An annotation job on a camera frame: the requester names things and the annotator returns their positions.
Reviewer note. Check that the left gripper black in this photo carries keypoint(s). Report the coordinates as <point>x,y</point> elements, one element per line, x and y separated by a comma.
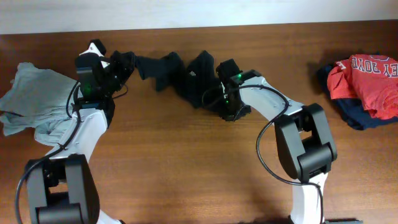
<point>126,68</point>

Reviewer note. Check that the black t-shirt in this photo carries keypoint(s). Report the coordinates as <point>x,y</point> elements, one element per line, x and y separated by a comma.
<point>196,82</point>

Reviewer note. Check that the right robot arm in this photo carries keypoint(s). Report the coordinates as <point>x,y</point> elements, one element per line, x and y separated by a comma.
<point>305,146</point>

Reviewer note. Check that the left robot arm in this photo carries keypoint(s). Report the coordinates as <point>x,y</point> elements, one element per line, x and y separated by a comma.
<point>60,186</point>

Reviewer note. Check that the grey t-shirt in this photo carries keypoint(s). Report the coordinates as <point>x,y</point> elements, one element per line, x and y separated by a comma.
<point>37,99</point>

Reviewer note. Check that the navy blue garment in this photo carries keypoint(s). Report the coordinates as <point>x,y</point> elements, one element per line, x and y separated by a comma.
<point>351,110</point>

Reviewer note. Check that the red printed t-shirt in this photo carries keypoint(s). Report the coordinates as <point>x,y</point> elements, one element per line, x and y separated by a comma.
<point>370,78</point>

